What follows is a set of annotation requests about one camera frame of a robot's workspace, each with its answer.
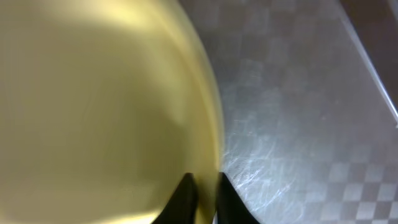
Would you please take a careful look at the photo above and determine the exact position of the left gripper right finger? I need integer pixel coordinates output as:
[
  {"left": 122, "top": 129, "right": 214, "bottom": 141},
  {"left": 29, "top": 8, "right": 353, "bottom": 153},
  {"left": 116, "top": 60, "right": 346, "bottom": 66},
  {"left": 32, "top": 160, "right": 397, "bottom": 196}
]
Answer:
[{"left": 216, "top": 172, "right": 259, "bottom": 224}]

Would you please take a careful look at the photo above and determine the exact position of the brown serving tray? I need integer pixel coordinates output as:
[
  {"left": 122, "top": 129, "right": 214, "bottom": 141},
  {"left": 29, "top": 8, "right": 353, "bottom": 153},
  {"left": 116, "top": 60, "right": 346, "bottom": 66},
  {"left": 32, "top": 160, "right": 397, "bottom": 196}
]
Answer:
[{"left": 182, "top": 0, "right": 397, "bottom": 223}]

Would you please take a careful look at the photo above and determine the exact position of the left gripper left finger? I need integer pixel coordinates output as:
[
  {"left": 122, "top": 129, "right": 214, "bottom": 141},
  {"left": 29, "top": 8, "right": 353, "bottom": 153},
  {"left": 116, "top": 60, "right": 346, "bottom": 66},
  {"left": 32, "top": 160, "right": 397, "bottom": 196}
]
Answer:
[{"left": 152, "top": 173, "right": 198, "bottom": 224}]

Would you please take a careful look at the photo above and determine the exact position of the yellow plate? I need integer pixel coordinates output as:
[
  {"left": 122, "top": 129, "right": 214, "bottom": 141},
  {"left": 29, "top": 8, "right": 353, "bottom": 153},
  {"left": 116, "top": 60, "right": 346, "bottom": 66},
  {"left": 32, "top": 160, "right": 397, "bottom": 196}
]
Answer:
[{"left": 1, "top": 1, "right": 223, "bottom": 223}]

